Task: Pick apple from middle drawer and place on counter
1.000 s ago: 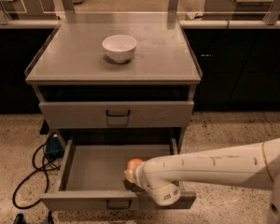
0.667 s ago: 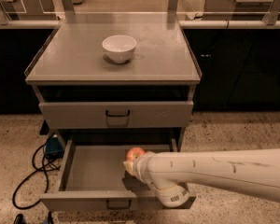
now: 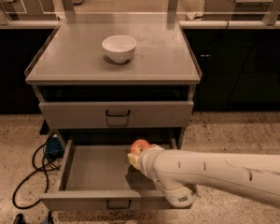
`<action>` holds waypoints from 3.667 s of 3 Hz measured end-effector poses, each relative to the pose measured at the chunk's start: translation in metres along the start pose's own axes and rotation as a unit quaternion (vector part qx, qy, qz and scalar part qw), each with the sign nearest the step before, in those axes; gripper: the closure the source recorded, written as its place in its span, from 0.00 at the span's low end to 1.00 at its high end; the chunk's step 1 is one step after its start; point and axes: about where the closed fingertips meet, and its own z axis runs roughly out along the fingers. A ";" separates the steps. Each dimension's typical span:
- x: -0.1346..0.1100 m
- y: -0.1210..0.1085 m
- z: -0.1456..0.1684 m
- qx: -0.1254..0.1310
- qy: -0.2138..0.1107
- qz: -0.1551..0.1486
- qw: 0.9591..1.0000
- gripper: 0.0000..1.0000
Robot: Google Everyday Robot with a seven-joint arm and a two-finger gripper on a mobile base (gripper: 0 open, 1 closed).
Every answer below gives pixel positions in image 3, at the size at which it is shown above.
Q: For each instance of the blue power box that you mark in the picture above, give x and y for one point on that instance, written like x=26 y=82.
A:
x=53 y=148

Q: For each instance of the black top drawer handle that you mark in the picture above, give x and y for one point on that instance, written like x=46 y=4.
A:
x=117 y=114

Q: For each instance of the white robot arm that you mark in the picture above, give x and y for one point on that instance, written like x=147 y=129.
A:
x=177 y=173

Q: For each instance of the closed grey top drawer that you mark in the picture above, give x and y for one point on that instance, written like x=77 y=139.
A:
x=90 y=115

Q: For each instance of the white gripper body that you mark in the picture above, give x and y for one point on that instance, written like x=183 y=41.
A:
x=145 y=158

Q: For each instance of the red apple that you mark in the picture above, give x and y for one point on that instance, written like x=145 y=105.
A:
x=139 y=145

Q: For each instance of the black shoe tip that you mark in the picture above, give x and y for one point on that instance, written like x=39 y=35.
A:
x=19 y=219

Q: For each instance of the grey metal drawer cabinet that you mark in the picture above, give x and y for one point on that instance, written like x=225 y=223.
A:
x=74 y=68

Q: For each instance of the open grey middle drawer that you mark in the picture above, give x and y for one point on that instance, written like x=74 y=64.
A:
x=92 y=174

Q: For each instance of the black middle drawer handle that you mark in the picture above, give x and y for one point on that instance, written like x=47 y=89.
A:
x=118 y=205

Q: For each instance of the black drawer handle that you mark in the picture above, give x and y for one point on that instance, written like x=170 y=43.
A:
x=118 y=205
x=117 y=114

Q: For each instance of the white ceramic bowl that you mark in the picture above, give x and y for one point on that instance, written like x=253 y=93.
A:
x=119 y=48

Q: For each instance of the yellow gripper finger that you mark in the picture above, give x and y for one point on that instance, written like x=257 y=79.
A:
x=133 y=160

